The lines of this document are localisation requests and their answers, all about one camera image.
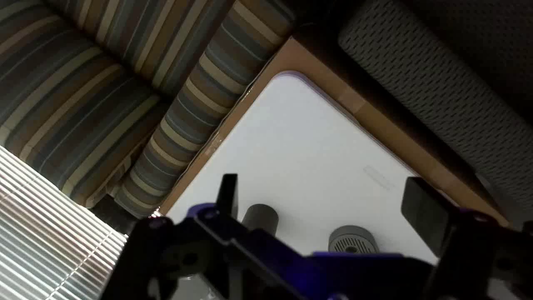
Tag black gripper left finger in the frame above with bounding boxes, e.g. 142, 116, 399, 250
214, 171, 239, 220

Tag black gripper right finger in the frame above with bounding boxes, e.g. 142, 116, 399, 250
399, 175, 456, 258

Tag white plastic board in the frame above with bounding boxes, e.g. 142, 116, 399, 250
164, 70, 439, 300

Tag striped fabric sofa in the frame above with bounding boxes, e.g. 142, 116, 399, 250
0, 0, 296, 220

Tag wooden side table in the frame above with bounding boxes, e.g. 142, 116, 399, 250
156, 35, 509, 226

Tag grey fabric armchair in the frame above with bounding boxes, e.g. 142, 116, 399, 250
337, 0, 533, 226

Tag striped sofa back cushion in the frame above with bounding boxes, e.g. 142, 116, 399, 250
0, 1, 166, 206

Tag white window blinds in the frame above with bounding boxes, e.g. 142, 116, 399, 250
0, 145, 129, 300

